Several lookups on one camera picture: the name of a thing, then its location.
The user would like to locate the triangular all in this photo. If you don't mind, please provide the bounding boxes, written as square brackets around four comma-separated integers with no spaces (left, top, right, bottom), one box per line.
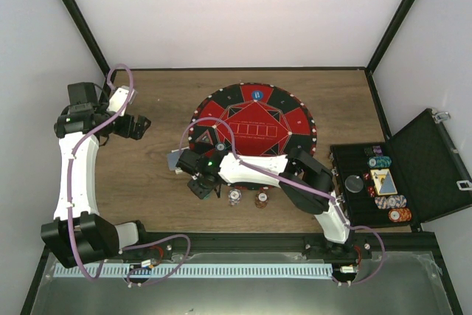
[195,130,213,145]

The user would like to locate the blue small blind button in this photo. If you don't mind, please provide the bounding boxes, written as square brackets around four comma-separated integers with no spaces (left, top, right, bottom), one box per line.
[251,90,264,101]

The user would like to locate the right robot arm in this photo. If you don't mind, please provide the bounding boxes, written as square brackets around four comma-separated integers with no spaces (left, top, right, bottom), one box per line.
[176,148,354,258]

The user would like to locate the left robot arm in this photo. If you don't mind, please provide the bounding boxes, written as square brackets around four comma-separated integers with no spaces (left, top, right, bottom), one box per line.
[41,82,151,269]

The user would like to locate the purple white poker chip stack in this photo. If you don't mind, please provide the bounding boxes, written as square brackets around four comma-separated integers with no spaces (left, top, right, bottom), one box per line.
[228,189,242,206]

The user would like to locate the blue backed card deck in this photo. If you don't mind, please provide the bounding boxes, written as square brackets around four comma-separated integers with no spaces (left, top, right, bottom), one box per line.
[167,150,182,174]

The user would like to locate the brown poker chip stack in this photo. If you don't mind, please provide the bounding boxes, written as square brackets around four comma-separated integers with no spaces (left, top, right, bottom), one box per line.
[254,192,268,209]

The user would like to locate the round red black poker mat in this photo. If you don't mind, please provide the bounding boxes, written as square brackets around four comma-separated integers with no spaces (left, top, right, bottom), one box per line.
[188,83,317,190]

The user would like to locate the black round dealer button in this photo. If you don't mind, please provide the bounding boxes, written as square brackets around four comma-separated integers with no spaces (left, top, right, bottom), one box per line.
[344,175,364,193]

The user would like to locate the red dice in case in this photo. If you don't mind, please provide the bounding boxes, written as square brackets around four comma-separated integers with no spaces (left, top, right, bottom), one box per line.
[362,173,377,198]

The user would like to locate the dark chips in case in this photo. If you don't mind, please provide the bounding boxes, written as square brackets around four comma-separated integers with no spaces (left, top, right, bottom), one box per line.
[364,145,384,156]

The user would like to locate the green chip row in case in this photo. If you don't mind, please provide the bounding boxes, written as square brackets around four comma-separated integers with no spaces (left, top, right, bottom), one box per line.
[367,156,392,169]

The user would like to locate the card deck in case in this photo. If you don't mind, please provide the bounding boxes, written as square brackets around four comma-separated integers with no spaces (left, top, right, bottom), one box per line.
[369,168,398,196]

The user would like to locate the purple orange chip row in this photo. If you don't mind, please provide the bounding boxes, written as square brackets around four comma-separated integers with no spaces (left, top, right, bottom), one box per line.
[374,195,407,210]

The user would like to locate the orange chip row in case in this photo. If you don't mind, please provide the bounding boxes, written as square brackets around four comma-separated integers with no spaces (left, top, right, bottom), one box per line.
[388,207,412,223]

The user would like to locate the black poker case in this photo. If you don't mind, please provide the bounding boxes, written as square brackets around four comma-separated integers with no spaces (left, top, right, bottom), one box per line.
[330,108,471,229]

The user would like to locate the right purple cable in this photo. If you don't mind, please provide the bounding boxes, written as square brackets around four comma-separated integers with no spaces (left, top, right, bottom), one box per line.
[179,117,386,288]

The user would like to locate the purple cable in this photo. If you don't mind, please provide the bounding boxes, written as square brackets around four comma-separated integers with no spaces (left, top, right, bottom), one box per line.
[66,63,190,289]
[179,117,386,288]

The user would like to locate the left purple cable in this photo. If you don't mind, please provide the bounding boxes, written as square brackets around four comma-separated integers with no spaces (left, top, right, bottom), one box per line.
[66,63,190,289]

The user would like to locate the light blue slotted cable duct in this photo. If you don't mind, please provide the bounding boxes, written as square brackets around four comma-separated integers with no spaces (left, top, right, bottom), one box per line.
[53,263,333,279]

